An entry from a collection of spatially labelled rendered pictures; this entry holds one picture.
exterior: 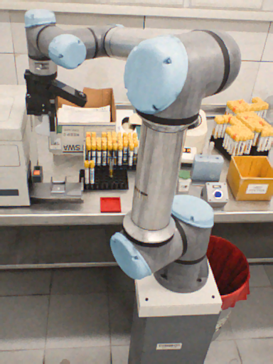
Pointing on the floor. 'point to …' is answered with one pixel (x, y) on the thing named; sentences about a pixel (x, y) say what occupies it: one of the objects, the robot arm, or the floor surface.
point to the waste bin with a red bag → (227, 276)
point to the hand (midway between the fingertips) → (55, 135)
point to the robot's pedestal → (170, 338)
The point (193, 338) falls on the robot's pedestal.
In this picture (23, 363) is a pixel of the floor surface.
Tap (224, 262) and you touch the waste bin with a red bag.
